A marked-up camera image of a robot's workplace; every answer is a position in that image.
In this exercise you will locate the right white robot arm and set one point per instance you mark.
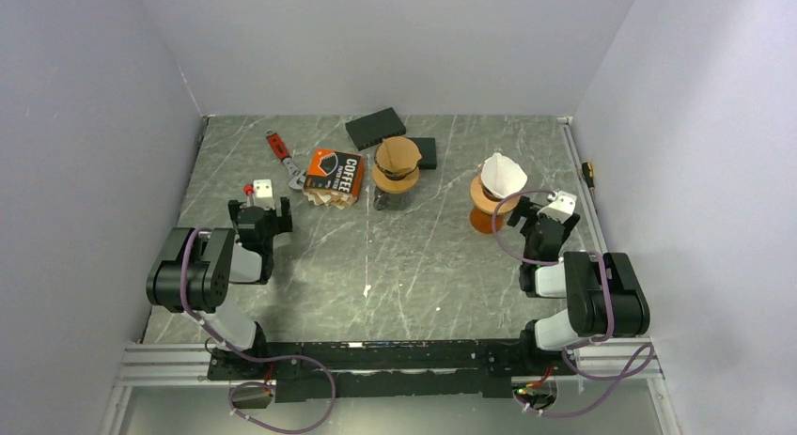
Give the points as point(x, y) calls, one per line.
point(601, 292)

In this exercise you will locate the red adjustable wrench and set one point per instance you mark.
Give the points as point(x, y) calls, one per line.
point(297, 176)

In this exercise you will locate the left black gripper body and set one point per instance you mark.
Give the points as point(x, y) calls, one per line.
point(277, 224)

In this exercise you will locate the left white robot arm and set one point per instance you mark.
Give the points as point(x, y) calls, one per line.
point(196, 266)

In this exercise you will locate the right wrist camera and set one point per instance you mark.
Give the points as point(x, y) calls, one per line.
point(561, 207)

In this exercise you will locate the brown paper coffee filter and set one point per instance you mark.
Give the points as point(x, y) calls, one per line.
point(397, 152)

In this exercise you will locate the grey glass carafe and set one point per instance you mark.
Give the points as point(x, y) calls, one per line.
point(388, 201)

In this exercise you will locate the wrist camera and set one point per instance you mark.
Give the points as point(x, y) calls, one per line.
point(561, 207)
point(259, 193)

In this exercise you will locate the black box front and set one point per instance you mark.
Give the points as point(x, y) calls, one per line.
point(427, 149)

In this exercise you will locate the white paper coffee filter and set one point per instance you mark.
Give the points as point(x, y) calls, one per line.
point(498, 158)

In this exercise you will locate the orange coffee filter box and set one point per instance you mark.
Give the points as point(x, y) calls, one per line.
point(334, 178)

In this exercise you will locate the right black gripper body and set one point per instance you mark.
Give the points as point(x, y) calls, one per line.
point(526, 227)

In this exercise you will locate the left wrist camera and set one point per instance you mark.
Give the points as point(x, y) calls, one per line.
point(259, 193)

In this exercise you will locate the black base frame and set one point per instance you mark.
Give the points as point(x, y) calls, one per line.
point(491, 368)

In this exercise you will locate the black box rear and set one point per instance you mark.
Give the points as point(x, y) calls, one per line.
point(370, 130)

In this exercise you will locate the yellow black screwdriver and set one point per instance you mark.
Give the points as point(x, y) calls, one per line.
point(588, 175)

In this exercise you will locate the black box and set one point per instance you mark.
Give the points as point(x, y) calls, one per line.
point(427, 149)
point(370, 130)

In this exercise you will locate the clear glass ribbed dripper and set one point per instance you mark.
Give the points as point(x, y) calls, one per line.
point(402, 174)

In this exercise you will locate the pink dripper with wooden ring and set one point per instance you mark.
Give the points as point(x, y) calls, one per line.
point(500, 181)

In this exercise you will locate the orange glass cup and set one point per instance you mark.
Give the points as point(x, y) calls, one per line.
point(482, 222)

